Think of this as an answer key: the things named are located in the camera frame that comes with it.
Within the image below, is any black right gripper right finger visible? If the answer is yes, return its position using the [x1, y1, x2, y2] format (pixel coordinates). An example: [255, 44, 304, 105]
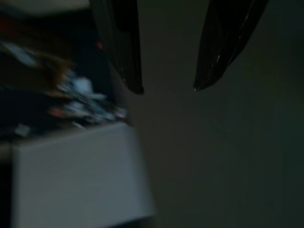
[192, 0, 269, 92]

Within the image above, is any cluttered dark pile of items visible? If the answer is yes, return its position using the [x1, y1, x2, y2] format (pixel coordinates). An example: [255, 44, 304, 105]
[0, 40, 130, 141]

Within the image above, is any white cabinet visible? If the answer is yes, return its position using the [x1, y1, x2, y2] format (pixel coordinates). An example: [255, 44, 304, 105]
[9, 122, 156, 228]

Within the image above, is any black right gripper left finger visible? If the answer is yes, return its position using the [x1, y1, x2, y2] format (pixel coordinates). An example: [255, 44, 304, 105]
[89, 0, 145, 95]

